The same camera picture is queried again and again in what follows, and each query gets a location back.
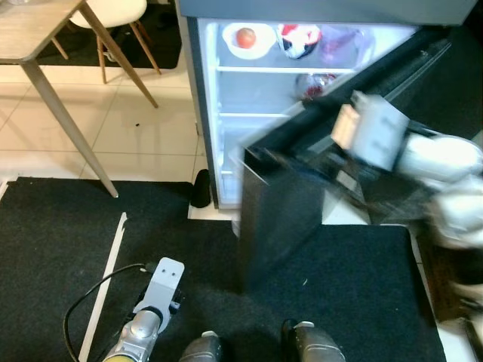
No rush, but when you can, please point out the clear bag with red contents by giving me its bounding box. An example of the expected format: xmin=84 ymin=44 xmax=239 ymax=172
xmin=293 ymin=72 xmax=342 ymax=103

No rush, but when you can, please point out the black oblong floor object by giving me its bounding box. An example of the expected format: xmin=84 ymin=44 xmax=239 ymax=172
xmin=189 ymin=169 xmax=214 ymax=210

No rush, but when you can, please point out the clear purple bag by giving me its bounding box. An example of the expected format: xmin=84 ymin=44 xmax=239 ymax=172
xmin=321 ymin=25 xmax=376 ymax=69

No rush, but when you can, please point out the red white black bag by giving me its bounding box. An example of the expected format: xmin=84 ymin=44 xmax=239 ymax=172
xmin=277 ymin=23 xmax=324 ymax=60

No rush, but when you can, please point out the large black floor mat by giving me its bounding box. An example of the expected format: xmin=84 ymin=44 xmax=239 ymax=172
xmin=0 ymin=176 xmax=450 ymax=362

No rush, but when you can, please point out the white bowl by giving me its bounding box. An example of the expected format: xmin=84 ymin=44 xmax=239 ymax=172
xmin=222 ymin=22 xmax=277 ymax=61

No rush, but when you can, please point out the grey robot right leg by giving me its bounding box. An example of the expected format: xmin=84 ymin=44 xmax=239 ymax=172
xmin=281 ymin=319 xmax=346 ymax=362

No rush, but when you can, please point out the red tomato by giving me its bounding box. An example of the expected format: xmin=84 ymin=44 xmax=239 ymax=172
xmin=235 ymin=27 xmax=258 ymax=49

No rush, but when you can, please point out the dark rug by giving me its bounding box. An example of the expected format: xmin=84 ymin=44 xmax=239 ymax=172
xmin=66 ymin=0 xmax=183 ymax=70

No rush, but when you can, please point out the white chair with wooden legs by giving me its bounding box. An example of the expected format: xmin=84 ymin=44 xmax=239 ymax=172
xmin=49 ymin=0 xmax=163 ymax=85

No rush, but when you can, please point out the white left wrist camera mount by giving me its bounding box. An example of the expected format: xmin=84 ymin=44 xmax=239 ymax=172
xmin=143 ymin=257 xmax=186 ymax=311

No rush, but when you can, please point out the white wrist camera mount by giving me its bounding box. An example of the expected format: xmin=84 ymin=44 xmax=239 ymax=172
xmin=331 ymin=90 xmax=414 ymax=173
xmin=143 ymin=257 xmax=186 ymax=311

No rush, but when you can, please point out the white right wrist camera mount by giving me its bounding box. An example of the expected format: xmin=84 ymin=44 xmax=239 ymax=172
xmin=331 ymin=90 xmax=414 ymax=173

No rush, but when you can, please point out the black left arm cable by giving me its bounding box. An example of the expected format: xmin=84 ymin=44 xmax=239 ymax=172
xmin=64 ymin=262 xmax=155 ymax=362

